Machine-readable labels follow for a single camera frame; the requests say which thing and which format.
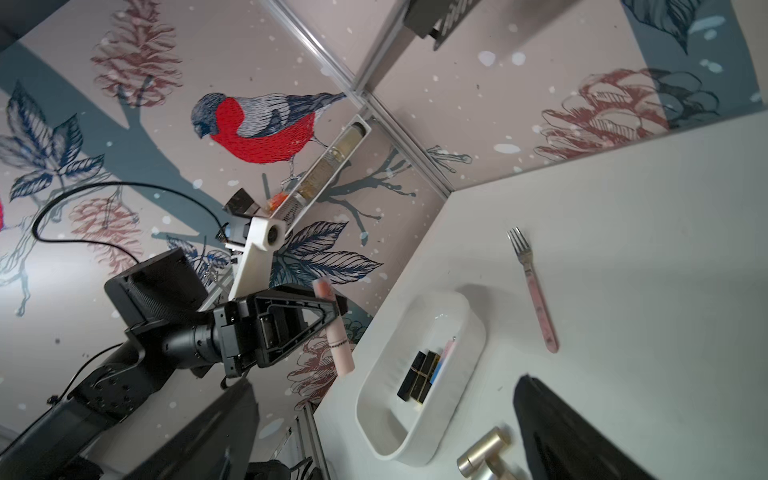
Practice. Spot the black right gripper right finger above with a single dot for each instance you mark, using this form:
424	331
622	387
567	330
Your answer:
560	444

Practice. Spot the pink handled fork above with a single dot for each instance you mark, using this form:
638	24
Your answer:
524	255

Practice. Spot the black round lipstick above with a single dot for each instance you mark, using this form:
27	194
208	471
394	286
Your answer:
404	391

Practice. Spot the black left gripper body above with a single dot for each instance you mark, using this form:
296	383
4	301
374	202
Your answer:
238	338

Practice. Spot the pink blue lipstick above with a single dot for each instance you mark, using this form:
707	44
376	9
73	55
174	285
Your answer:
442	357

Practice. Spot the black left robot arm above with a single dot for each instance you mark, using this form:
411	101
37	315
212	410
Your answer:
161	301

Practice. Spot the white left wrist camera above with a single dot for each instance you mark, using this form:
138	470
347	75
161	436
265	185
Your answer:
253	245

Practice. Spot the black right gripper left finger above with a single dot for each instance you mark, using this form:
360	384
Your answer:
217	444

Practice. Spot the silver lipstick tube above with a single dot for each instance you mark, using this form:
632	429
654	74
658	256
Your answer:
493	468

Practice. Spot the tan spice jar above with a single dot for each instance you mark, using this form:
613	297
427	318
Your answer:
316	179

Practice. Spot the black wall basket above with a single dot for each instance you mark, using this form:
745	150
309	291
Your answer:
436	18

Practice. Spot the beige gold lipstick tube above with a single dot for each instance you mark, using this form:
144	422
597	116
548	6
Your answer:
475	457

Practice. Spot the white rectangular storage box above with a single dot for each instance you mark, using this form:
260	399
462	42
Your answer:
407	431

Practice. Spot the pink lip gloss tube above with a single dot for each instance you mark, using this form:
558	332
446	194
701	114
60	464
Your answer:
336	334

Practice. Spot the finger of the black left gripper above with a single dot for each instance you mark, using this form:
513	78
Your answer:
282	332
298	297

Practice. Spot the pale spice jar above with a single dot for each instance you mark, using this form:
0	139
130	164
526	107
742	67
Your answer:
347	143

